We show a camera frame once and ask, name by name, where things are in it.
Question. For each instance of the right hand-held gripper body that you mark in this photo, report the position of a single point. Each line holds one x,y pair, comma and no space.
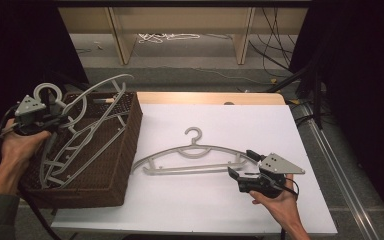
276,165

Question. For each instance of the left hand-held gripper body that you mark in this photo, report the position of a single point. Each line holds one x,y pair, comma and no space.
30,106

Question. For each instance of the grey plastic clothes hanger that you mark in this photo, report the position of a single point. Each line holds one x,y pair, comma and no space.
193,146
48,85

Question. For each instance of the brown wicker basket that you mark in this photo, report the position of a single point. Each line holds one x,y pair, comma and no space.
113,160

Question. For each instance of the person's right hand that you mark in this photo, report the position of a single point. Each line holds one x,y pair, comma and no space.
280,205

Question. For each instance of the person's left hand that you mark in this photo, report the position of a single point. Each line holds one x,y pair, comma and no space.
18,146

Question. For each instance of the white table sheet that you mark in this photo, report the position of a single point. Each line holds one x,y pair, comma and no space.
246,133

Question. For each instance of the dark curtain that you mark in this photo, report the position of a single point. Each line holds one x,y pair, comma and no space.
363,83
16,50

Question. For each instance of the light wooden desk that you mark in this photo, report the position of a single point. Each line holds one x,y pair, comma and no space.
180,16

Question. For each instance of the metal floor rail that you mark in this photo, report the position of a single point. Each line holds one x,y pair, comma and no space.
340,173

